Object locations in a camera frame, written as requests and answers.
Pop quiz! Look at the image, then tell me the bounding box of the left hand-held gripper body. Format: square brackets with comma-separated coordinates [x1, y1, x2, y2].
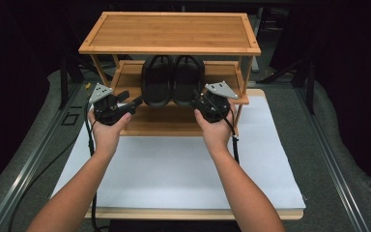
[88, 82, 133, 127]

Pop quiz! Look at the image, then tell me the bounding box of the white post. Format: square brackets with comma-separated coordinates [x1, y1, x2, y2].
[250, 7, 266, 73]

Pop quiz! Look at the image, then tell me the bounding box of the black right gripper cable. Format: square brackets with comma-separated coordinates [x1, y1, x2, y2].
[202, 96, 242, 166]

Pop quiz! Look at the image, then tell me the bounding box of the wooden three-tier shoe rack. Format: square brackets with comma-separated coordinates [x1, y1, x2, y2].
[78, 11, 262, 137]

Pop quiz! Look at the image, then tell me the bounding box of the black slipper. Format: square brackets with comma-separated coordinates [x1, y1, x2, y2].
[141, 54, 175, 108]
[172, 54, 207, 108]

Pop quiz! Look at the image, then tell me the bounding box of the white table mat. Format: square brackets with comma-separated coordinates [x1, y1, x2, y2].
[50, 93, 307, 211]

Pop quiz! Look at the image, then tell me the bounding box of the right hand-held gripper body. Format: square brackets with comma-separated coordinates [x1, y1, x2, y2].
[195, 80, 240, 124]

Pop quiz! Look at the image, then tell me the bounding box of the metal floor rail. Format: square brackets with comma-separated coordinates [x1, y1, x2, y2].
[294, 86, 371, 232]
[0, 82, 82, 232]

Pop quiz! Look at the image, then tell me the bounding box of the person's left hand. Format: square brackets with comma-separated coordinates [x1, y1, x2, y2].
[87, 110, 132, 156]

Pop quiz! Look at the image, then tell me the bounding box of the person's right hand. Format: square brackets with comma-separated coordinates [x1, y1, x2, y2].
[193, 101, 238, 155]

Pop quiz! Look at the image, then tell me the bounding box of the black metal stand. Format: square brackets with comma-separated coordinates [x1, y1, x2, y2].
[304, 60, 317, 114]
[59, 57, 71, 110]

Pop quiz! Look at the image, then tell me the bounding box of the person's dark clothing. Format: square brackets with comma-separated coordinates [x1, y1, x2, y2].
[108, 219, 243, 232]

